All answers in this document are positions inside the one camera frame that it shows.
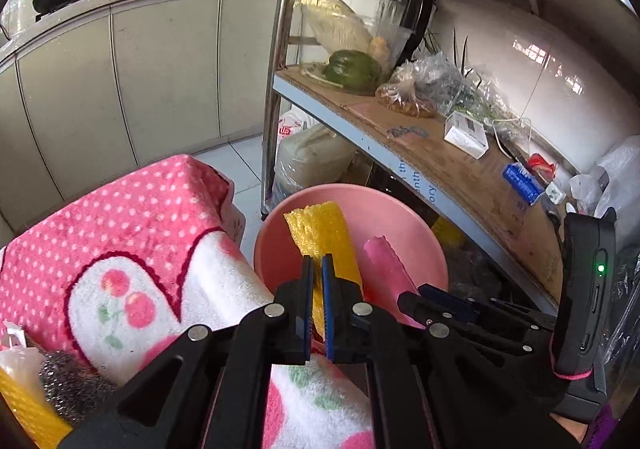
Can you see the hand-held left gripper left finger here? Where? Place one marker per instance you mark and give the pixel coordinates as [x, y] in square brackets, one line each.
[306, 319]

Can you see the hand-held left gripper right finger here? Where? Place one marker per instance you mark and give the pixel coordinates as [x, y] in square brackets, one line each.
[329, 309]

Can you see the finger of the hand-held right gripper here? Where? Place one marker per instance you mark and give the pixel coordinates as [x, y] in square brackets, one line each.
[450, 301]
[412, 306]

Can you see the red pink snack packet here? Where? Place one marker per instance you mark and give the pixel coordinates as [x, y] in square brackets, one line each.
[385, 264]

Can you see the pink plastic basin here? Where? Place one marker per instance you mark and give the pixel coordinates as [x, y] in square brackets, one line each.
[400, 224]

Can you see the yellow bag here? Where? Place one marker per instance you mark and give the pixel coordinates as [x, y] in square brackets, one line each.
[447, 231]

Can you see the white plug adapter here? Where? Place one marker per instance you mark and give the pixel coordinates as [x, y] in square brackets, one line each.
[556, 193]

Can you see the cardboard shelf liner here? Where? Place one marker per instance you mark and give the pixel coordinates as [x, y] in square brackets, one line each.
[450, 179]

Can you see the small blue packet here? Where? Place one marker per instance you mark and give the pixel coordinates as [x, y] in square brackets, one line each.
[522, 184]

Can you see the large white plastic bag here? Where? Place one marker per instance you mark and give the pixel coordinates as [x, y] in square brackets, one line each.
[620, 169]

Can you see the small red packet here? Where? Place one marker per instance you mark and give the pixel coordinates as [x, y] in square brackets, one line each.
[541, 165]

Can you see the white sack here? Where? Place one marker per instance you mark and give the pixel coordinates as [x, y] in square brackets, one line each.
[310, 159]

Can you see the small white cardboard box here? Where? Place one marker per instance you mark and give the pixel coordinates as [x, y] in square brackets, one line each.
[465, 135]

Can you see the white bag red print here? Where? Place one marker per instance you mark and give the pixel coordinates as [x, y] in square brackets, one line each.
[292, 124]

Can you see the pink polka-dot blanket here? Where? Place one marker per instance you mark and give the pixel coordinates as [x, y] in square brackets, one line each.
[125, 229]

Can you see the bag of brown food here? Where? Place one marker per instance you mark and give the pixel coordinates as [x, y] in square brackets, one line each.
[405, 99]

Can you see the clear bag of green onions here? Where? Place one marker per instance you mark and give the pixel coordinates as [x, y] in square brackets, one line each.
[450, 84]

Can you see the green pepper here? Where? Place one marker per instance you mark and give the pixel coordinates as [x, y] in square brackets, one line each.
[350, 69]

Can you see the large steel wool scourer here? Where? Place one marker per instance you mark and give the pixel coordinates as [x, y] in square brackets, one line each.
[70, 386]

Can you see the small yellow vegetable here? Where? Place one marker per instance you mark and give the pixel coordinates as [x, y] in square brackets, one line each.
[378, 49]

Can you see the metal shelf rack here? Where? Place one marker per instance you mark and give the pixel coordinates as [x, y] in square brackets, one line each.
[287, 29]

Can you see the napa cabbage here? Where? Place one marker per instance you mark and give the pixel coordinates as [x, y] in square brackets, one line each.
[335, 24]

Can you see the grey kitchen cabinet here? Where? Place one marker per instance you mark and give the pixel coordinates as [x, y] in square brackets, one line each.
[165, 69]

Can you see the white crumpled plastic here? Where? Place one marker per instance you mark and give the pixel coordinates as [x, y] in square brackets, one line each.
[17, 359]

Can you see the yellow foam net red sticker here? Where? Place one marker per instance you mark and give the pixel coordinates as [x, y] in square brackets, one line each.
[25, 414]

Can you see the black blender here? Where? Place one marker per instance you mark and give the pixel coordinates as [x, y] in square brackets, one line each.
[405, 4]

